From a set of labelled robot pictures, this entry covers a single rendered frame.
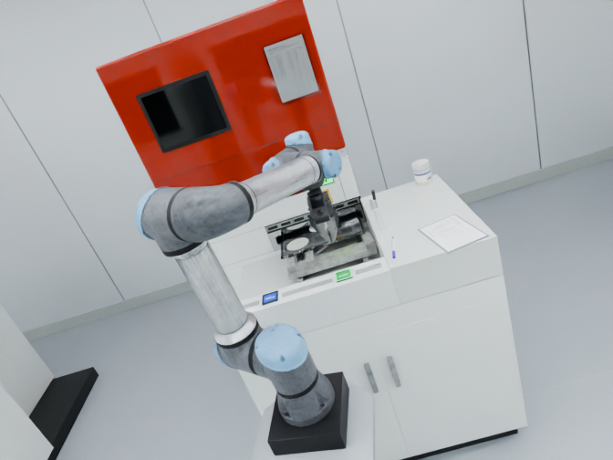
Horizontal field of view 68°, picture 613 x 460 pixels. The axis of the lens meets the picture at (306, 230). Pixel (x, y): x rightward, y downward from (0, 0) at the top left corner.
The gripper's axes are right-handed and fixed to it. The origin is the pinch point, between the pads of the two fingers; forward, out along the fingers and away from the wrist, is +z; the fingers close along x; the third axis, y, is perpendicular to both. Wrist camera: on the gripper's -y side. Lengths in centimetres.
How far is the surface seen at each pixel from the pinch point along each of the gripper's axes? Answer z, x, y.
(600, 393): 111, -86, 8
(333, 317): 25.9, 7.6, -4.0
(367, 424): 29, 4, -48
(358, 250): 22.7, -7.5, 28.7
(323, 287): 14.7, 7.5, -2.5
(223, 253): 19, 53, 58
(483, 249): 17.5, -45.2, -4.0
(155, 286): 97, 165, 207
